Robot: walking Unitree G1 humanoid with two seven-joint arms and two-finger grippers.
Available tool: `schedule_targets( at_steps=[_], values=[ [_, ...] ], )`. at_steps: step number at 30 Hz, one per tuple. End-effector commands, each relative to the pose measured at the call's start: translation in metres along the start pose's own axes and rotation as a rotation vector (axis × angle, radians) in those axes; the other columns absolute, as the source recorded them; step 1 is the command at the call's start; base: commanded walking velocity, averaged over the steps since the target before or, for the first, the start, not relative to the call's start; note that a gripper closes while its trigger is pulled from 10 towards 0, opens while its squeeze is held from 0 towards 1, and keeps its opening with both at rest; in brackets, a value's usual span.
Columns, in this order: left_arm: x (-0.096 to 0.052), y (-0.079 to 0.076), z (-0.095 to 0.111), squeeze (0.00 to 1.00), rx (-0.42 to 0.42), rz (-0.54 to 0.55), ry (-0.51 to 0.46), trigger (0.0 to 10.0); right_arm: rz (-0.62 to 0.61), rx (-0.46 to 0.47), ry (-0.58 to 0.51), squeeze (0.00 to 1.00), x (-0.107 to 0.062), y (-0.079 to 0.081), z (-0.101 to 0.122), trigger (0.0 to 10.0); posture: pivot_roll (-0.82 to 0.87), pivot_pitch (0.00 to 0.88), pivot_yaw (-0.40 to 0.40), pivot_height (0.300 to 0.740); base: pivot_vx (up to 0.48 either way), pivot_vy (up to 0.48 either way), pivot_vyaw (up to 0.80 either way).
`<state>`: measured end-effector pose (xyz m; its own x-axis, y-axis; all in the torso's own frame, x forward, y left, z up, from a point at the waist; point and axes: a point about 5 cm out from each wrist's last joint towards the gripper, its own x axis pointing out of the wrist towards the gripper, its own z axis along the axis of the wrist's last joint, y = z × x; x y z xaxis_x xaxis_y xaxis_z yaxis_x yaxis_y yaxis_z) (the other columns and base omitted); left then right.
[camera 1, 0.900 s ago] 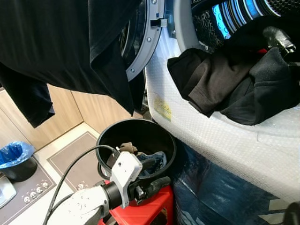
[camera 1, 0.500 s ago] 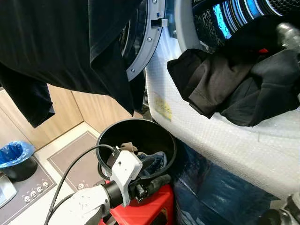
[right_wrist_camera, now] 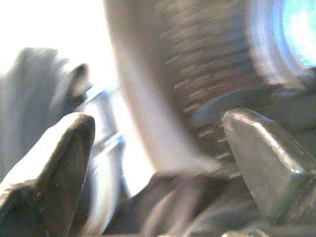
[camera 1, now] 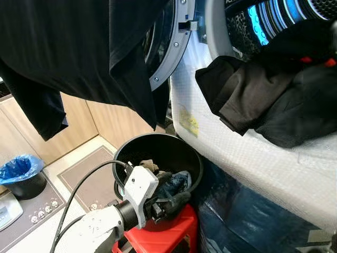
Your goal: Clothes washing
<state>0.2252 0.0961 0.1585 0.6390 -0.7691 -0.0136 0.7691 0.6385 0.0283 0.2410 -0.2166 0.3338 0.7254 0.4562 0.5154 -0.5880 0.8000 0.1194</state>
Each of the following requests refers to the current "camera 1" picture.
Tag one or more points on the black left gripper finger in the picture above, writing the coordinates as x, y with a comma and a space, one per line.
166, 179
176, 205

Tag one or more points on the blue denim garment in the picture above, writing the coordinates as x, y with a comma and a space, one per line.
182, 182

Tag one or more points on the white bubble-wrapped washing machine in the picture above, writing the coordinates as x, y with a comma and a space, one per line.
263, 163

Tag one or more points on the tan cloth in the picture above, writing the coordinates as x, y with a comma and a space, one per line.
149, 166

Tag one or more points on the red plastic stool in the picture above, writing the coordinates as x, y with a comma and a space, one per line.
168, 234

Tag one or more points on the black plastic bucket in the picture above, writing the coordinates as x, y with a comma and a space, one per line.
163, 147

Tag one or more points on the yellow washer sticker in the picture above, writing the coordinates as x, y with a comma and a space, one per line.
189, 124

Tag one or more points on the dark blue printed plastic film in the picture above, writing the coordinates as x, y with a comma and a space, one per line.
247, 221

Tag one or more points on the light wooden cabinet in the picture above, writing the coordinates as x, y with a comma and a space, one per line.
79, 121

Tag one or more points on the brown-black garment with red trim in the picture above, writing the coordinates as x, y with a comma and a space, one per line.
247, 100

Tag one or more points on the grey mat with paw prints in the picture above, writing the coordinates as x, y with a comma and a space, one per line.
37, 221

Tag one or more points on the grey round washer door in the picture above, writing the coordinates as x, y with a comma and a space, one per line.
174, 52

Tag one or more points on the black bin with blue bag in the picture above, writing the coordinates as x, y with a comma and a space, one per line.
18, 168

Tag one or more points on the white bathroom scale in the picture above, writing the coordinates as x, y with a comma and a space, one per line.
9, 211

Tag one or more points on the plain black garment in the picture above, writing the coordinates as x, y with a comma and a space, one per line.
305, 116

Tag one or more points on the black hanging t-shirt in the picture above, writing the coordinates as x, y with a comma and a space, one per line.
68, 47

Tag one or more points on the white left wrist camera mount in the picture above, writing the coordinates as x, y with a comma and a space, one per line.
139, 192

